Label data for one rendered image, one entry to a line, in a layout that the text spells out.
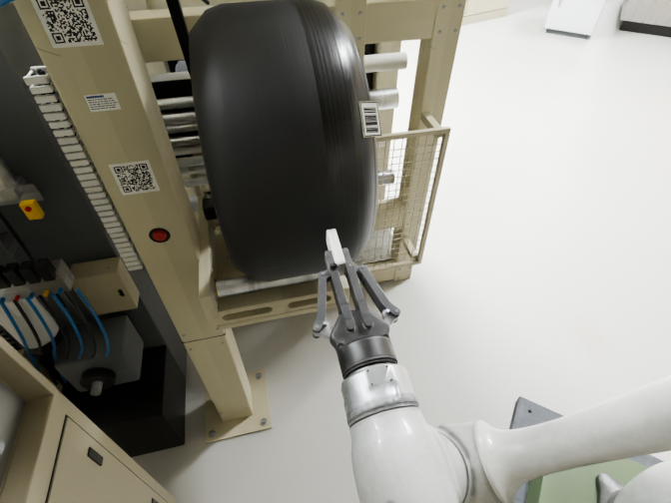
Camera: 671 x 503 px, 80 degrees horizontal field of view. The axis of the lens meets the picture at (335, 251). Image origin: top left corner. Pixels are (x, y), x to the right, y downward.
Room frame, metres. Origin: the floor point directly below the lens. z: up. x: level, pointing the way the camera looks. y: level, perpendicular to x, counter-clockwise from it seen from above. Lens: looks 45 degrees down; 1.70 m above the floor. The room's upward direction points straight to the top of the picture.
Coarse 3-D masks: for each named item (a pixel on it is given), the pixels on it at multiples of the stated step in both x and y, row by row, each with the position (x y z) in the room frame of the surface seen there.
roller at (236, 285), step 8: (344, 272) 0.71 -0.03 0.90; (224, 280) 0.66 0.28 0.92; (232, 280) 0.66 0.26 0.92; (240, 280) 0.66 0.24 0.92; (248, 280) 0.66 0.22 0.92; (256, 280) 0.66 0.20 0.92; (280, 280) 0.67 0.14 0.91; (288, 280) 0.67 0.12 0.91; (296, 280) 0.68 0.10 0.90; (304, 280) 0.68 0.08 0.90; (312, 280) 0.69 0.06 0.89; (216, 288) 0.65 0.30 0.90; (224, 288) 0.64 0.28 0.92; (232, 288) 0.64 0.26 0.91; (240, 288) 0.65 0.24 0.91; (248, 288) 0.65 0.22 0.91; (256, 288) 0.65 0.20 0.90; (264, 288) 0.66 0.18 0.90; (224, 296) 0.64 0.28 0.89
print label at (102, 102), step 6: (84, 96) 0.68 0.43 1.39; (90, 96) 0.68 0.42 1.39; (96, 96) 0.68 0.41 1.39; (102, 96) 0.68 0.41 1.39; (108, 96) 0.68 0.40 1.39; (114, 96) 0.69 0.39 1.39; (90, 102) 0.68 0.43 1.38; (96, 102) 0.68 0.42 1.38; (102, 102) 0.68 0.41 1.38; (108, 102) 0.68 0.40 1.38; (114, 102) 0.69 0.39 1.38; (90, 108) 0.68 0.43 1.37; (96, 108) 0.68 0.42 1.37; (102, 108) 0.68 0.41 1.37; (108, 108) 0.68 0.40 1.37; (114, 108) 0.69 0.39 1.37; (120, 108) 0.69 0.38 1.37
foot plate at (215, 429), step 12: (252, 372) 0.89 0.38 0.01; (264, 372) 0.89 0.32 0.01; (252, 384) 0.83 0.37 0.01; (264, 384) 0.83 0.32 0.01; (252, 396) 0.78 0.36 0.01; (264, 396) 0.78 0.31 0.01; (264, 408) 0.72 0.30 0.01; (216, 420) 0.67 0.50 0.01; (240, 420) 0.67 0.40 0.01; (252, 420) 0.67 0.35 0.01; (264, 420) 0.67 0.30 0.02; (216, 432) 0.63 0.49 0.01; (228, 432) 0.63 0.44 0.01; (240, 432) 0.63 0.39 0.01; (252, 432) 0.63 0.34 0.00
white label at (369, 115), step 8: (360, 104) 0.66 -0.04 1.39; (368, 104) 0.67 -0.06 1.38; (376, 104) 0.68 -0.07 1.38; (360, 112) 0.65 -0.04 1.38; (368, 112) 0.66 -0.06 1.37; (376, 112) 0.67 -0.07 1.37; (360, 120) 0.64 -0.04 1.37; (368, 120) 0.65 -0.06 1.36; (376, 120) 0.66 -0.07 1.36; (368, 128) 0.64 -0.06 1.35; (376, 128) 0.65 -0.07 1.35; (368, 136) 0.63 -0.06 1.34; (376, 136) 0.64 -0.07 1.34
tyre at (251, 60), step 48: (288, 0) 0.88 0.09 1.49; (192, 48) 0.75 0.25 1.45; (240, 48) 0.70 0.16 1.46; (288, 48) 0.71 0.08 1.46; (336, 48) 0.73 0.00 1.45; (240, 96) 0.63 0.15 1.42; (288, 96) 0.64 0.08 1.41; (336, 96) 0.65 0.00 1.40; (240, 144) 0.58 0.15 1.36; (288, 144) 0.59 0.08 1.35; (336, 144) 0.60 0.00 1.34; (240, 192) 0.54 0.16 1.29; (288, 192) 0.55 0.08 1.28; (336, 192) 0.57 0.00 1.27; (240, 240) 0.53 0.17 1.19; (288, 240) 0.54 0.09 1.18
